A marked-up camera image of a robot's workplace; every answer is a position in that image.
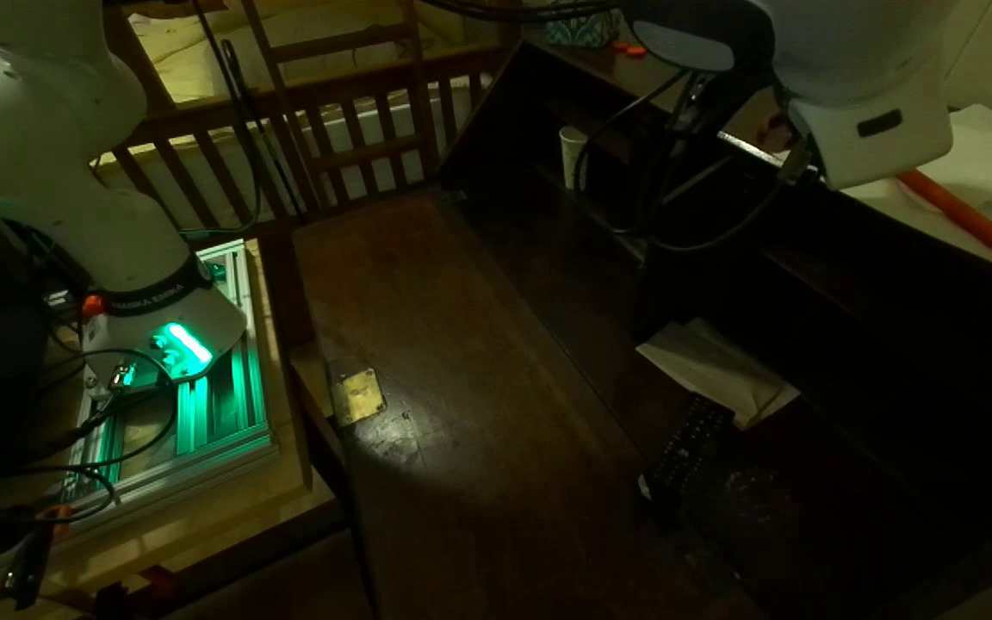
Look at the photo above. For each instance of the folded beige paper napkin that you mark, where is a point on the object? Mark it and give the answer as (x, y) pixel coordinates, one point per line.
(717, 371)

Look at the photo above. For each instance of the black clamp with orange grip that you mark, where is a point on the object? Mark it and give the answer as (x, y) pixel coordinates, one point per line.
(34, 557)

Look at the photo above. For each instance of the small white cup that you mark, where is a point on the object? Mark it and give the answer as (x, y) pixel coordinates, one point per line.
(569, 155)

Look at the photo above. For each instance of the wooden slatted railing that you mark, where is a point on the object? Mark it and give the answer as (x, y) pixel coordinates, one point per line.
(326, 124)

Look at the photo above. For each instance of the dark wooden secretary desk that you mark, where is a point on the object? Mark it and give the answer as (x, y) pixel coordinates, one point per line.
(496, 379)

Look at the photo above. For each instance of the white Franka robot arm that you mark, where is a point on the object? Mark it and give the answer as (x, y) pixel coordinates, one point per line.
(49, 150)

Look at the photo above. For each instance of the white paper towel sheet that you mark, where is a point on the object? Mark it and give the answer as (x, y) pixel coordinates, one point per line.
(978, 159)

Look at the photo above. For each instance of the black remote control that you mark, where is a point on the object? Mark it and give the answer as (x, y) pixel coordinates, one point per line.
(691, 458)

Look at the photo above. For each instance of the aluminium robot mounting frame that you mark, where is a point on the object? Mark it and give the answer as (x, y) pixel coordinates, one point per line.
(223, 399)

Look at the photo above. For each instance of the small orange object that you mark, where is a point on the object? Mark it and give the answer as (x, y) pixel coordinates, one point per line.
(631, 48)

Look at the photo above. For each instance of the patterned teal container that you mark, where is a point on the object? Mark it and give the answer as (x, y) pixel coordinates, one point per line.
(577, 28)

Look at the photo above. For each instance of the orange silicone spatula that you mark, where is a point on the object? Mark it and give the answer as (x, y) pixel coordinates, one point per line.
(973, 225)

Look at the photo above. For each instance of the red round button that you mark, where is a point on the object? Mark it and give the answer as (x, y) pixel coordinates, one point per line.
(90, 303)

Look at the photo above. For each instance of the brass lock plate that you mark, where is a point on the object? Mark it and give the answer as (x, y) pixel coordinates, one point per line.
(356, 396)

